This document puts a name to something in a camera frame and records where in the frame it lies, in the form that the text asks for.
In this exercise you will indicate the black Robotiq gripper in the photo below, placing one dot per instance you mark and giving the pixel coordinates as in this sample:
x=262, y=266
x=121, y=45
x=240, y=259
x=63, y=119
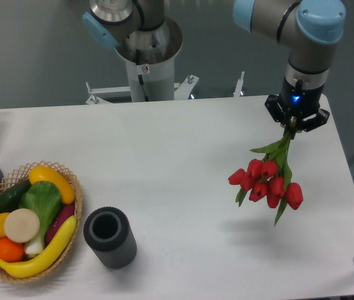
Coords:
x=296, y=101

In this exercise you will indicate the red tulip bouquet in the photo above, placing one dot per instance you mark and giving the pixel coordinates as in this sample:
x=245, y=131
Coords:
x=269, y=178

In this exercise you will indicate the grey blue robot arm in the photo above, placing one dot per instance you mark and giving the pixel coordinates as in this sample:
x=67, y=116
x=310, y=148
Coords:
x=310, y=29

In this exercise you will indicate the dark grey ribbed vase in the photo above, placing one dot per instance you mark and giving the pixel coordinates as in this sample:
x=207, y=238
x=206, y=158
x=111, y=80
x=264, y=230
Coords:
x=108, y=233

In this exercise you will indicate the purple sweet potato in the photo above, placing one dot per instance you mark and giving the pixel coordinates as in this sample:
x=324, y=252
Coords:
x=64, y=214

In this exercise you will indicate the yellow squash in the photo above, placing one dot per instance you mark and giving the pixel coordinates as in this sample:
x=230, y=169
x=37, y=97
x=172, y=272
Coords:
x=44, y=173

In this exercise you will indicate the green lettuce leaf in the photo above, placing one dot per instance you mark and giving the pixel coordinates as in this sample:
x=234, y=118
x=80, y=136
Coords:
x=43, y=198

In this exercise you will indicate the beige round disc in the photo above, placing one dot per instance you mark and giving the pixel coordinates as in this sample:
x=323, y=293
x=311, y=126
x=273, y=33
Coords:
x=21, y=225

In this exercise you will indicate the green cucumber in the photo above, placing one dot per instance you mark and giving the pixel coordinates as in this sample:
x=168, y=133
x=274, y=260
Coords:
x=10, y=198

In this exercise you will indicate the yellow banana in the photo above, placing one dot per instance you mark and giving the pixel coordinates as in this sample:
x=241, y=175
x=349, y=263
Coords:
x=47, y=257

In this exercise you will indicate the orange fruit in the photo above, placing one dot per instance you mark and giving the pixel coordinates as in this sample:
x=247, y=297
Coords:
x=11, y=251

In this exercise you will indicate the white metal frame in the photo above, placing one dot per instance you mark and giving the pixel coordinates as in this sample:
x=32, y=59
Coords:
x=188, y=89

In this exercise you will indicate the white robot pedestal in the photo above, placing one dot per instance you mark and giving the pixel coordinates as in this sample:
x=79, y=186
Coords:
x=149, y=59

